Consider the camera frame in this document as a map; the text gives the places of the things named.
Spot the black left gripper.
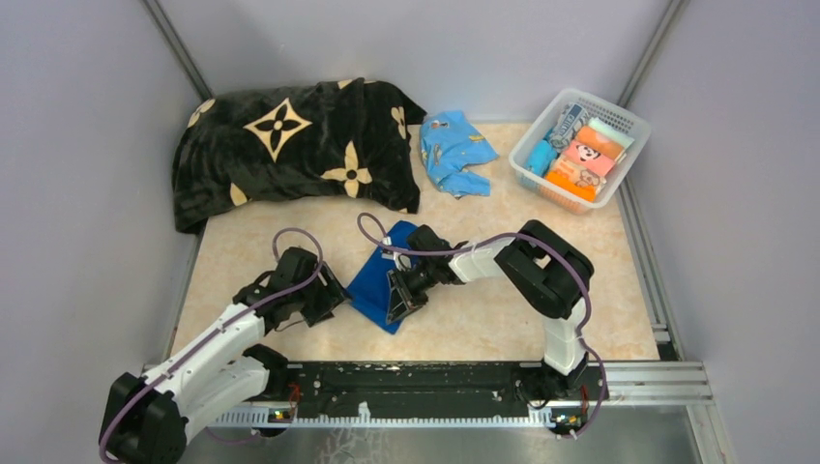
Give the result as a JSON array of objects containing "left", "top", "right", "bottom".
[{"left": 291, "top": 260, "right": 354, "bottom": 327}]

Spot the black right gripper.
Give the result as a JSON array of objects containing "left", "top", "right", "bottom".
[{"left": 387, "top": 258, "right": 439, "bottom": 325}]

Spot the dark blue towel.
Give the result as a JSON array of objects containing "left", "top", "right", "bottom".
[{"left": 346, "top": 248, "right": 401, "bottom": 334}]

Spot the bright blue terry towel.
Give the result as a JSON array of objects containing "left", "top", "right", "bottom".
[{"left": 524, "top": 139, "right": 559, "bottom": 178}]

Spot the white blue printed towel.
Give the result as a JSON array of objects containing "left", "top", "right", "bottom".
[{"left": 546, "top": 102, "right": 591, "bottom": 153}]

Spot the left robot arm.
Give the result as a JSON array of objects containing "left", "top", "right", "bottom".
[{"left": 99, "top": 246, "right": 350, "bottom": 463}]

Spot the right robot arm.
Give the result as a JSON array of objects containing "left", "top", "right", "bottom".
[{"left": 386, "top": 219, "right": 594, "bottom": 398}]

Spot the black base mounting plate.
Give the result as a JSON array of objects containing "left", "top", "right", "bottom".
[{"left": 256, "top": 362, "right": 609, "bottom": 420}]

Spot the light blue patterned cloth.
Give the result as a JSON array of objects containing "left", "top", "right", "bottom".
[{"left": 420, "top": 111, "right": 498, "bottom": 198}]

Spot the black blanket with beige flowers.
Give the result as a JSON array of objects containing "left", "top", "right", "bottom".
[{"left": 171, "top": 77, "right": 426, "bottom": 234}]

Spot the orange bear rolled towel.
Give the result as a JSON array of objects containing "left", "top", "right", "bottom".
[{"left": 544, "top": 158, "right": 606, "bottom": 202}]

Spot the white plastic basket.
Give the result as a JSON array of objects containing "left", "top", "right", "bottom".
[{"left": 508, "top": 89, "right": 651, "bottom": 215}]

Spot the pink panda rolled towel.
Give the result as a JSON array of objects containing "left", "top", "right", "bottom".
[{"left": 562, "top": 140, "right": 616, "bottom": 177}]

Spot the mint green rolled towel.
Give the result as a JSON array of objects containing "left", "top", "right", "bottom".
[{"left": 588, "top": 117, "right": 634, "bottom": 149}]

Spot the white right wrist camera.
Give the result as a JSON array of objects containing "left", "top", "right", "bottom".
[{"left": 380, "top": 236, "right": 402, "bottom": 270}]

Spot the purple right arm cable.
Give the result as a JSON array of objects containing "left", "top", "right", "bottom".
[{"left": 356, "top": 212, "right": 608, "bottom": 441}]

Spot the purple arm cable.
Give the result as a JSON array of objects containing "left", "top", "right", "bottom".
[
  {"left": 356, "top": 212, "right": 608, "bottom": 441},
  {"left": 98, "top": 227, "right": 326, "bottom": 464}
]

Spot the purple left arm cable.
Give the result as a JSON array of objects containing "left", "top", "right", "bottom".
[{"left": 98, "top": 227, "right": 326, "bottom": 464}]

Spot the aluminium frame rail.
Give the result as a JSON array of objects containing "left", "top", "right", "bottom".
[{"left": 209, "top": 362, "right": 713, "bottom": 429}]

